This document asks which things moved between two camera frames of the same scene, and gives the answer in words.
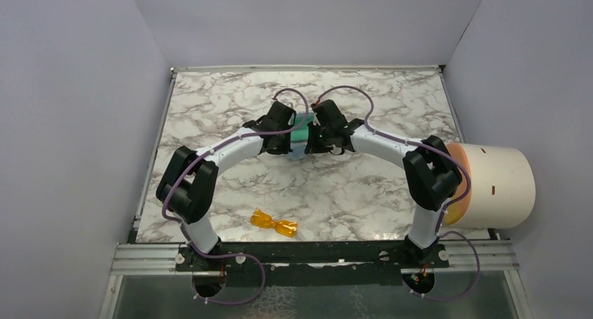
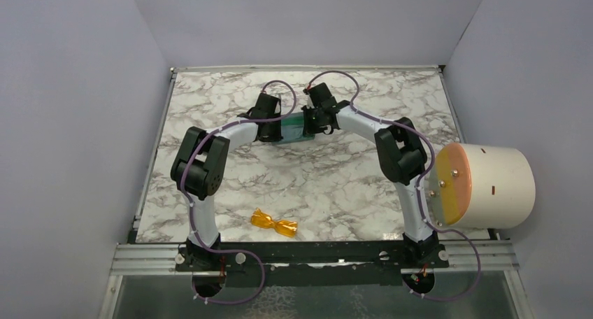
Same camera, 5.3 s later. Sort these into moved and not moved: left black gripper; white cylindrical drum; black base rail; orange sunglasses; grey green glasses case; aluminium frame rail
Moved: left black gripper; grey green glasses case
Not moved: black base rail; orange sunglasses; aluminium frame rail; white cylindrical drum
